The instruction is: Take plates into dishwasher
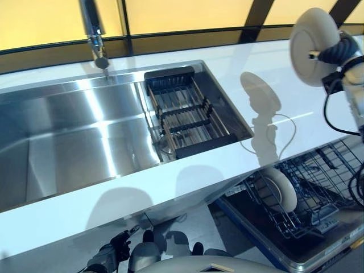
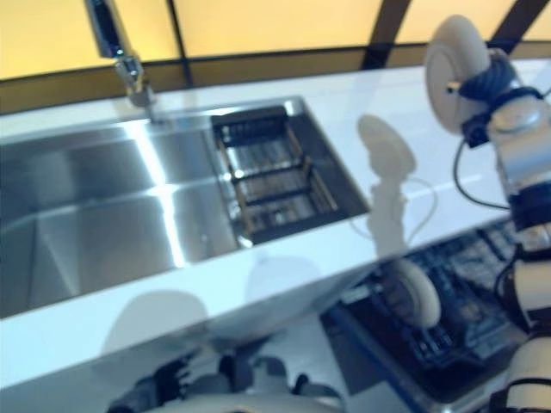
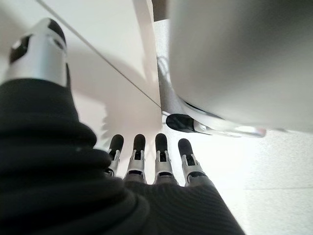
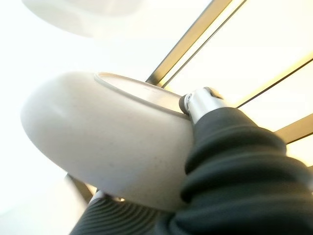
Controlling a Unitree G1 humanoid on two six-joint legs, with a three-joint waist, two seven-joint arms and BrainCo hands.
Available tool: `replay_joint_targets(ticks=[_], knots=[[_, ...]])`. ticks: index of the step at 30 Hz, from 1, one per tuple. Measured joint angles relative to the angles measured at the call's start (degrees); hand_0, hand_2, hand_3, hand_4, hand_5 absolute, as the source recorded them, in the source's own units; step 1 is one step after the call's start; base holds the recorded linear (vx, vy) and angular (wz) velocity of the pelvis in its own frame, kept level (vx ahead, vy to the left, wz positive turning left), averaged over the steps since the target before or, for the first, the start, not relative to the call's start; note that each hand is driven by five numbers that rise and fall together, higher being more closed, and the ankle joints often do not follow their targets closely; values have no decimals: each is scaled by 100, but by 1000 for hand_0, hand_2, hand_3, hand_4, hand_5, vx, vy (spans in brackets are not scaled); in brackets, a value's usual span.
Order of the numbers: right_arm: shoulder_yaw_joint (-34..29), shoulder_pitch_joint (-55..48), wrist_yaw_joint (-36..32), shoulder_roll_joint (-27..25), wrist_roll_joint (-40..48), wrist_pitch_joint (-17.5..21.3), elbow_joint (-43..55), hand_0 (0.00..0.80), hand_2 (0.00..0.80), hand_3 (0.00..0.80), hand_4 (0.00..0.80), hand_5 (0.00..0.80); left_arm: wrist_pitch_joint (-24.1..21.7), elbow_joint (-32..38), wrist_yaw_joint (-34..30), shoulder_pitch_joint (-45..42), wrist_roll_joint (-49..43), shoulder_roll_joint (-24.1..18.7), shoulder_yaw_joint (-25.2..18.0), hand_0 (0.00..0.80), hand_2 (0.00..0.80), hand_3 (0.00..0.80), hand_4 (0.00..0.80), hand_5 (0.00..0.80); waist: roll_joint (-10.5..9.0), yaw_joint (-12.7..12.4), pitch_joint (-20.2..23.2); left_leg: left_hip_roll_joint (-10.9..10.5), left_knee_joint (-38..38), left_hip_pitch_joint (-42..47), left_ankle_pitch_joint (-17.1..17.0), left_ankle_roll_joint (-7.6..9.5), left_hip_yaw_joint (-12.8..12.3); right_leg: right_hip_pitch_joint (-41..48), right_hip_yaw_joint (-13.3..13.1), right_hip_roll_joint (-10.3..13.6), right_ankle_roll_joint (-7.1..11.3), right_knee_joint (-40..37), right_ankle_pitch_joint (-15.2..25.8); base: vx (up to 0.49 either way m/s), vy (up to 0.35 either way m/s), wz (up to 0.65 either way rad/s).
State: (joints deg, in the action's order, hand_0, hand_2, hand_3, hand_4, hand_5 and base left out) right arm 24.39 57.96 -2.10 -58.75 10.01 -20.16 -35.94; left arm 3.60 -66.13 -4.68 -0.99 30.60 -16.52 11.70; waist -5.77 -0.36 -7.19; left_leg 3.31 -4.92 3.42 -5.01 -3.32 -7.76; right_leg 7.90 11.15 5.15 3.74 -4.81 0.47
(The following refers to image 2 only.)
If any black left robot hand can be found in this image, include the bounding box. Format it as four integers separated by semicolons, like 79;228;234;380
144;356;195;401

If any dishwasher door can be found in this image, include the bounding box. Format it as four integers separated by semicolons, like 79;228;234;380
322;292;530;413

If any cream ceramic bowl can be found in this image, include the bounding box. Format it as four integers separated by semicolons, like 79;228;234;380
389;260;441;328

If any cream round plate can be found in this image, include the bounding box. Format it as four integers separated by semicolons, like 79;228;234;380
424;15;490;134

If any robot left leg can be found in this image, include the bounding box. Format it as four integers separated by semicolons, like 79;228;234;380
217;354;294;392

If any robot leg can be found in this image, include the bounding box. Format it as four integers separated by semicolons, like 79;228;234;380
296;373;341;397
217;354;294;392

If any robot right leg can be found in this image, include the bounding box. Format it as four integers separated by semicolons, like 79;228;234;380
296;373;341;397

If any black sink drying rack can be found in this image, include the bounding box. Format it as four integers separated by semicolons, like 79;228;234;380
210;105;339;246

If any stainless steel sink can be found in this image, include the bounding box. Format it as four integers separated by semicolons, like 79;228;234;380
0;96;371;319

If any chrome kitchen faucet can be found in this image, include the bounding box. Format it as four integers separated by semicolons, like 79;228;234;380
84;0;156;120

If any lower dishwasher wire rack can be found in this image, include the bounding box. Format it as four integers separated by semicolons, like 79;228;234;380
344;257;517;375

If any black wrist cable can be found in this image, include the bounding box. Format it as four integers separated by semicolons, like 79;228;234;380
453;141;512;211

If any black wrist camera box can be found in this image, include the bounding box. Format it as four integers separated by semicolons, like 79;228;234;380
462;115;492;150

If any dark window frame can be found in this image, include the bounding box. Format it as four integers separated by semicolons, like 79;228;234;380
0;0;551;117

